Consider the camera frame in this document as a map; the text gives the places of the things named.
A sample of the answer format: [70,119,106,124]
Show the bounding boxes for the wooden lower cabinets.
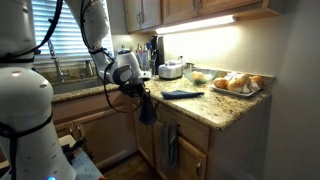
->
[53,90,270,180]

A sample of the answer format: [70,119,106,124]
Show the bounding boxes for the clear plastic bottle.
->
[136,44,144,70]

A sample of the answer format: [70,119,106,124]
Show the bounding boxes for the grey robot base table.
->
[59,135,107,180]

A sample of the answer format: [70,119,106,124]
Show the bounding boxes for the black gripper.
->
[118,83,146,99]

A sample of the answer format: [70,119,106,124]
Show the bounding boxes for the grey hanging dish towel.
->
[161,121,178,168]

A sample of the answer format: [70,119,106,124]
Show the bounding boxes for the steel sink basin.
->
[53,79,103,94]

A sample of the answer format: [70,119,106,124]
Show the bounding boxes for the silver white kitchen appliance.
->
[158,60,183,79]

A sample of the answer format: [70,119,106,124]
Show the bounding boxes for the wooden cabinets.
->
[123,0,288,33]
[53,90,270,180]

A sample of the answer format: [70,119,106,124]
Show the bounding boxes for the white plate of bread rolls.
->
[210,72,264,97]

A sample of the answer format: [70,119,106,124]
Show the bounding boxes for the glass fruit bowl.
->
[183,68,217,84]

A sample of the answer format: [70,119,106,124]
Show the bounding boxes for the chrome kitchen faucet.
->
[47,40,69,83]

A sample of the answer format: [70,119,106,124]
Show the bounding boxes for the dark blue oven mitt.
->
[139,89,157,125]
[161,90,203,100]

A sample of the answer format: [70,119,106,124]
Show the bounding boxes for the wooden upper cabinets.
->
[123,0,288,33]

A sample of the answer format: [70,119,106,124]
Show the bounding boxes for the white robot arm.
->
[0,0,147,180]

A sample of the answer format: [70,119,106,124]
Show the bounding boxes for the black soda maker machine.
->
[150,36,164,75]

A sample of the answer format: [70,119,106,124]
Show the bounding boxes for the under-cabinet light strip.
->
[156,15,236,34]

